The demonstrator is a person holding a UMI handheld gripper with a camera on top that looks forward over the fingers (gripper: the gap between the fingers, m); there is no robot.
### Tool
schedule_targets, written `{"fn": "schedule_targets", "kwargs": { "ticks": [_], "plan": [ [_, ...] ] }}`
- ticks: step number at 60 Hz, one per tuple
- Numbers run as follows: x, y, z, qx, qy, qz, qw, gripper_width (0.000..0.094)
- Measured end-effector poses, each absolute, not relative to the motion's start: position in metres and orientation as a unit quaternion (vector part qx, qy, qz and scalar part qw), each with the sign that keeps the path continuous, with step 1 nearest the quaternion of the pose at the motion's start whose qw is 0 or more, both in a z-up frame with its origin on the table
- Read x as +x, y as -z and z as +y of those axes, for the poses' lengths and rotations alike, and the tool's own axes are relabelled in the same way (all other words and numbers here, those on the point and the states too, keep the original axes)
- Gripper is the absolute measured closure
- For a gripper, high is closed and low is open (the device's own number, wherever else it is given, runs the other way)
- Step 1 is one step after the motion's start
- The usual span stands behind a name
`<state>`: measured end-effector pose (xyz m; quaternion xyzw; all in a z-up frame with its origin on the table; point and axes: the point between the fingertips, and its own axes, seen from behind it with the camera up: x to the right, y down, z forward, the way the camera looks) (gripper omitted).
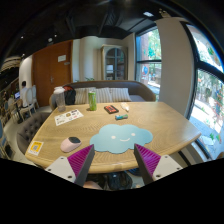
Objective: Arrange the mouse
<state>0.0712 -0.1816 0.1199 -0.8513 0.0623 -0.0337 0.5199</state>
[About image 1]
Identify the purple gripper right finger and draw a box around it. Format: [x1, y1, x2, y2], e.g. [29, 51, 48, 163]
[134, 144, 182, 185]

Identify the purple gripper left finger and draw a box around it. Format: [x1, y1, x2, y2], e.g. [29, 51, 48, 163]
[46, 145, 95, 186]

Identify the blue cloud mouse pad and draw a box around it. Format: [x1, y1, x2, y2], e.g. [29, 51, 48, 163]
[90, 124, 153, 154]

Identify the black bag under table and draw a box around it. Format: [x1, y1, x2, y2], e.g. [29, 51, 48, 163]
[107, 171, 132, 191]

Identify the yellow QR code sticker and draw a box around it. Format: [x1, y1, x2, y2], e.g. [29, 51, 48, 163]
[28, 141, 44, 156]

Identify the printed paper flyer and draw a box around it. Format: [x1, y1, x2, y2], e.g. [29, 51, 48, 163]
[54, 109, 83, 126]

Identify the teal small packet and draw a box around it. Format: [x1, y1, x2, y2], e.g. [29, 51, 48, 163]
[115, 114, 128, 120]

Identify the grey tufted chair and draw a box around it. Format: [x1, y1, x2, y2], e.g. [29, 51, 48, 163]
[17, 112, 49, 154]

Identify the cream plastic wrapped item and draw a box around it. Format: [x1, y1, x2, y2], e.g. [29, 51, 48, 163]
[121, 102, 129, 112]

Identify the green drink can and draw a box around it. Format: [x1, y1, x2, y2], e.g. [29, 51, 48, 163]
[88, 91, 97, 111]

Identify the black backpack on sofa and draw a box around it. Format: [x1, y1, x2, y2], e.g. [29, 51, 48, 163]
[64, 86, 76, 105]

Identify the striped cushion left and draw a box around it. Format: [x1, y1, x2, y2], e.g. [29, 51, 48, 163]
[75, 88, 87, 105]

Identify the striped cushion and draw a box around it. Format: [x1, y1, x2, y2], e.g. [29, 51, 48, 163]
[96, 87, 112, 103]
[75, 88, 87, 105]
[110, 88, 131, 102]

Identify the brown curved sofa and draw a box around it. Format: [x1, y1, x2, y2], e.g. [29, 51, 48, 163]
[49, 79, 157, 111]

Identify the striped cushion middle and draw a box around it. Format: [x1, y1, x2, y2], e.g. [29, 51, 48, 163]
[96, 87, 112, 103]

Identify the striped cushion right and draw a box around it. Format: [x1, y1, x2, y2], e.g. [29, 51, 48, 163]
[110, 88, 131, 102]

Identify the person in white shirt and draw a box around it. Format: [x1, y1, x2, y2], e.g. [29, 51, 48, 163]
[20, 81, 28, 108]

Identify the orange wooden door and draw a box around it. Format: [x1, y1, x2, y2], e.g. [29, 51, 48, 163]
[32, 41, 72, 107]

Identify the wooden glass door cabinet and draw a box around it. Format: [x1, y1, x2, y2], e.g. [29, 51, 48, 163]
[101, 45, 128, 80]

